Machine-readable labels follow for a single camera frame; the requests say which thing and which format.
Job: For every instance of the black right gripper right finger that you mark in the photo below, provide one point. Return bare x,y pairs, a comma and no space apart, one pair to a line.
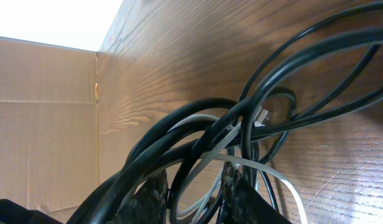
242,204

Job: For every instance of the cardboard box wall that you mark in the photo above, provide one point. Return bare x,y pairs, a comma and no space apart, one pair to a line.
48,130

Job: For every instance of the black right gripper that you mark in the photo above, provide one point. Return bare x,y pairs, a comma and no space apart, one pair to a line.
11,212

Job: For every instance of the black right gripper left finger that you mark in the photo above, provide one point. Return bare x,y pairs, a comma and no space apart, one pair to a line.
148,205

